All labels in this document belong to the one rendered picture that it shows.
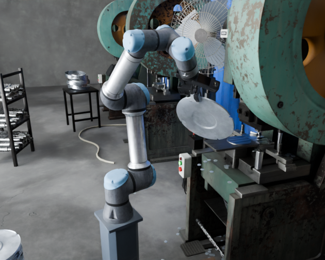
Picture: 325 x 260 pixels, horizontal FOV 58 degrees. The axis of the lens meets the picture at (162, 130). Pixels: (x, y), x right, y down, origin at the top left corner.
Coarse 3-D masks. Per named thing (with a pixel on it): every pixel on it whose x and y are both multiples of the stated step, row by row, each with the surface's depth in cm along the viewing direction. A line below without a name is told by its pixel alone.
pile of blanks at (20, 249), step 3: (21, 243) 152; (21, 246) 151; (18, 249) 145; (21, 249) 149; (15, 252) 143; (18, 252) 146; (21, 252) 148; (12, 255) 141; (15, 255) 143; (18, 255) 145; (21, 255) 149; (9, 258) 139; (12, 258) 142; (15, 258) 143; (18, 258) 145; (21, 258) 148
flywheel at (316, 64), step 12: (312, 0) 97; (324, 0) 99; (312, 12) 99; (324, 12) 100; (312, 24) 100; (324, 24) 102; (312, 36) 102; (324, 36) 103; (312, 48) 105; (324, 48) 105; (312, 60) 105; (324, 60) 107; (312, 72) 107; (324, 72) 108; (312, 84) 108; (324, 84) 110; (324, 96) 112
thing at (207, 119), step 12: (180, 108) 141; (192, 108) 137; (204, 108) 133; (216, 108) 129; (180, 120) 149; (192, 120) 144; (204, 120) 141; (216, 120) 136; (228, 120) 132; (204, 132) 147; (216, 132) 142; (228, 132) 138
